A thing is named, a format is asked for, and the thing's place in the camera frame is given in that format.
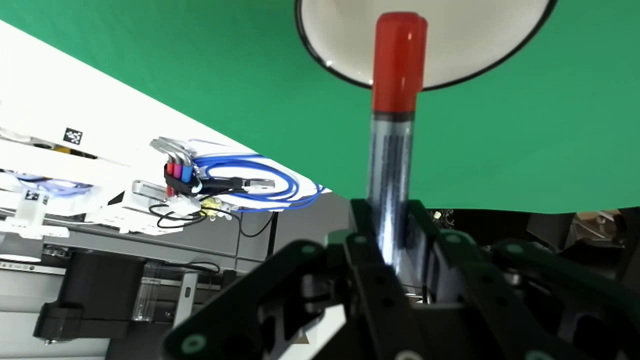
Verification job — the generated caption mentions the red capped marker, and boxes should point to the red capped marker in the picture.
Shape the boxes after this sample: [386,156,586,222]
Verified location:
[369,11,429,270]

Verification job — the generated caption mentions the blue coiled cable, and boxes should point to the blue coiled cable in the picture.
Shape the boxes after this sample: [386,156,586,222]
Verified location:
[193,154,323,210]

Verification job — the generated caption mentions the yellow enamel mug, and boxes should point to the yellow enamel mug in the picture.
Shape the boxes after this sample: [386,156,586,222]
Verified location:
[295,0,559,90]

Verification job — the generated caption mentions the green table cloth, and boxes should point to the green table cloth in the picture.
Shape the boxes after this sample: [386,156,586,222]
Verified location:
[0,0,640,212]

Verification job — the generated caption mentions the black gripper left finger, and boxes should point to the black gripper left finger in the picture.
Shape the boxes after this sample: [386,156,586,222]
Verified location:
[163,199,429,360]

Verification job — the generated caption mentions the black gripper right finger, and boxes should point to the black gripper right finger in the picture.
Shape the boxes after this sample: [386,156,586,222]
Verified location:
[407,202,640,360]

